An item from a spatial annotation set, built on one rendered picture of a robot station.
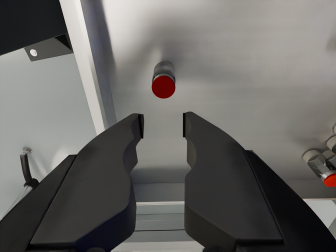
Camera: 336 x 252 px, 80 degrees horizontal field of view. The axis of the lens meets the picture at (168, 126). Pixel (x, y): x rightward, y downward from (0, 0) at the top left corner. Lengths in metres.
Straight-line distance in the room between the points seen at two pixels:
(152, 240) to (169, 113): 0.98
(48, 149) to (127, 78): 1.43
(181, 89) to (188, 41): 0.05
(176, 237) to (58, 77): 1.06
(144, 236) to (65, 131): 0.81
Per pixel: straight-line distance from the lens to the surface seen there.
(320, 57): 0.27
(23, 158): 1.65
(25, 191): 1.69
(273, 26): 0.23
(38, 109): 1.46
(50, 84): 1.34
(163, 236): 1.17
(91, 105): 0.25
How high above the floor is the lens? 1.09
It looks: 58 degrees down
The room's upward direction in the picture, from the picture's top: 180 degrees clockwise
